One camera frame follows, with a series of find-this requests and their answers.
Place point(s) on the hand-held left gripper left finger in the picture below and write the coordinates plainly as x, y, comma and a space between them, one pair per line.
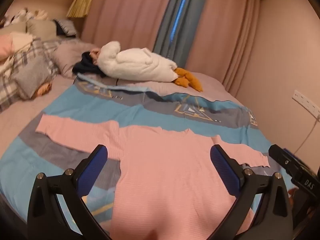
93, 170

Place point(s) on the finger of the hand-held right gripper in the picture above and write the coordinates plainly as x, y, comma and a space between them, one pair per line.
280, 155

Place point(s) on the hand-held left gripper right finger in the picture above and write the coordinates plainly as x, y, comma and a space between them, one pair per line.
225, 172

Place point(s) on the pink long-sleeve shirt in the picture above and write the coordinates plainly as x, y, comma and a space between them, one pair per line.
162, 180

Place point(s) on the blue and grey printed blanket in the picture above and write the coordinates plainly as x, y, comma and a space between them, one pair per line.
87, 110

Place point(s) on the bed with pink sheet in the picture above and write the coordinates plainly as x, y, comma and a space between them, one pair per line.
15, 120

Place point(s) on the small plush doll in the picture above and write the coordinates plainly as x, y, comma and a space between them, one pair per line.
45, 88

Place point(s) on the dark cloth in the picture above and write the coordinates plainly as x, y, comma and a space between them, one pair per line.
86, 66

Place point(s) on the grey cushion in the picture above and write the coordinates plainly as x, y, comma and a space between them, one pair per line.
32, 75

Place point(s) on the white plush goose toy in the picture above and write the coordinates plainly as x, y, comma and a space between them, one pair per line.
137, 65

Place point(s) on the lavender pillow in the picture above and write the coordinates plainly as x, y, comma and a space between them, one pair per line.
70, 55

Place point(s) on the plaid quilt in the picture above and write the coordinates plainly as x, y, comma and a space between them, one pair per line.
25, 57

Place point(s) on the pink curtain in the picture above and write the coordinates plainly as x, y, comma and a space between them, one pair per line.
225, 35
130, 10

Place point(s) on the dark patterned pillow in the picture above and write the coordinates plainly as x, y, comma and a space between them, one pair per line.
66, 27

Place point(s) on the beige pillow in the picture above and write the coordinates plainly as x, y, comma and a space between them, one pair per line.
41, 28

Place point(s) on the pink pillow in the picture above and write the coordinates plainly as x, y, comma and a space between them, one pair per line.
5, 46

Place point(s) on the grey curtain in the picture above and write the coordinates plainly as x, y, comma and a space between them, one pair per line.
180, 17

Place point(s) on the yellow hanging tassels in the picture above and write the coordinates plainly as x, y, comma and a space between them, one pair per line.
81, 3

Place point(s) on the pile of plush toys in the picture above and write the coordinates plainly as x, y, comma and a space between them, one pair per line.
27, 15

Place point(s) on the white wall socket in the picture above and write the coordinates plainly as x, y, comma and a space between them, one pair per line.
306, 103

